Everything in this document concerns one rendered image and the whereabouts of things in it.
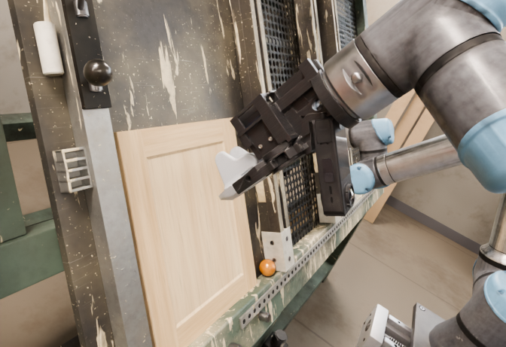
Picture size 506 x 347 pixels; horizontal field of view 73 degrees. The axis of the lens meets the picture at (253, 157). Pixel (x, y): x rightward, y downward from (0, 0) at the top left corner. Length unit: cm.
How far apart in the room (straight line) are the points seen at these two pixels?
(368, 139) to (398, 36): 68
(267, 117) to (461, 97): 18
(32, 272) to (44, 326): 130
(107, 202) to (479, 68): 55
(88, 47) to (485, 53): 55
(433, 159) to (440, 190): 362
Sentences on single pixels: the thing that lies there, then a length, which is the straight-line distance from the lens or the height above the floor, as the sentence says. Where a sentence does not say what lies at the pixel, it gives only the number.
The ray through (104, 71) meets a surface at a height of 144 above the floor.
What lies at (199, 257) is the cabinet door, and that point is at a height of 103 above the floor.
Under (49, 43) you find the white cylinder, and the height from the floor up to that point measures 143.
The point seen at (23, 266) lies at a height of 111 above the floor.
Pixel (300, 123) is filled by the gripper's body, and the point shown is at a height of 150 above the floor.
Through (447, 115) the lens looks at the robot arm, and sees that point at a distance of 32.
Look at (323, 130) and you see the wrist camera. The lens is 37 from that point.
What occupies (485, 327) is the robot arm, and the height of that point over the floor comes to 117.
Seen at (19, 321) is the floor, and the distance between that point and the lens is 200.
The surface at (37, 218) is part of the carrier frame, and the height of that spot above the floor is 18.
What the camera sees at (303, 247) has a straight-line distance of 127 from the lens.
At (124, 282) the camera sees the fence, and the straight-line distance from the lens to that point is 69.
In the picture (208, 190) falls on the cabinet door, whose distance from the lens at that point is 86.
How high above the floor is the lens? 160
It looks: 24 degrees down
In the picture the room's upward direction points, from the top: 22 degrees clockwise
